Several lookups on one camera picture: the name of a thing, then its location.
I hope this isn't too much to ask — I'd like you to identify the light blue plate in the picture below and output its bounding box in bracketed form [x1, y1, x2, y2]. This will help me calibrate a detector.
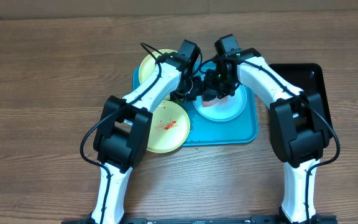
[193, 85, 247, 122]

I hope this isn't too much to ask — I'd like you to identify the yellow plate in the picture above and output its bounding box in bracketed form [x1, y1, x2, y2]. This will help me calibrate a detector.
[147, 100, 190, 153]

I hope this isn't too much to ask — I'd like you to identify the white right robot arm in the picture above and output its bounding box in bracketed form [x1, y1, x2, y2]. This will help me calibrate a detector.
[204, 47, 337, 223]

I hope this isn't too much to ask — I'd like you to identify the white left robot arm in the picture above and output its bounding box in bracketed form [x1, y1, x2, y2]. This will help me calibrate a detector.
[87, 49, 200, 223]

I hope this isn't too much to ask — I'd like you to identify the teal plastic tray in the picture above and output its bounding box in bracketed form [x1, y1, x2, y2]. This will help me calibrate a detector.
[132, 60, 259, 147]

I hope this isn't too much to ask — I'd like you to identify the black water tray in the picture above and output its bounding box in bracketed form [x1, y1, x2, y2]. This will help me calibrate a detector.
[268, 63, 333, 144]

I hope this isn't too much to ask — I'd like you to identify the yellow plate far ketchup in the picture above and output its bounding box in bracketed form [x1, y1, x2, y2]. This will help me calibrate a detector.
[138, 49, 176, 100]

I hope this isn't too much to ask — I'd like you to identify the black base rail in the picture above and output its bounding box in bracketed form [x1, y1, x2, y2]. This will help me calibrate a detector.
[61, 215, 338, 224]

